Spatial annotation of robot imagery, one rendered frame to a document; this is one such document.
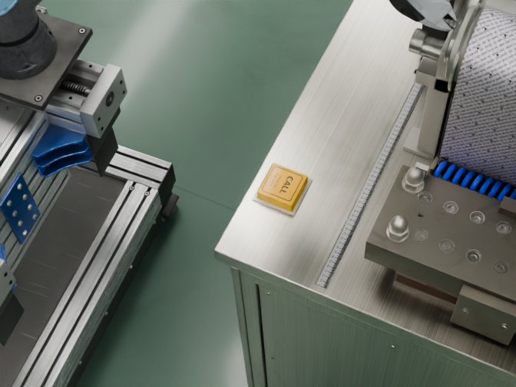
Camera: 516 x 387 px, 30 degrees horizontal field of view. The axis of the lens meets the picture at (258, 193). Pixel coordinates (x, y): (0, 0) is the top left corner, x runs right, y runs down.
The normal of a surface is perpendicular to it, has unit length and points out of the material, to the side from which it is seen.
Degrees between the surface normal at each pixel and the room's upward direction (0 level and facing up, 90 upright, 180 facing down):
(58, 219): 0
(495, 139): 90
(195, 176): 0
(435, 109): 90
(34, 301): 0
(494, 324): 90
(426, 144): 90
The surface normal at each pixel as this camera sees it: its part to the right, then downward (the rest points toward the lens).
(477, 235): -0.04, -0.51
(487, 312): -0.43, 0.79
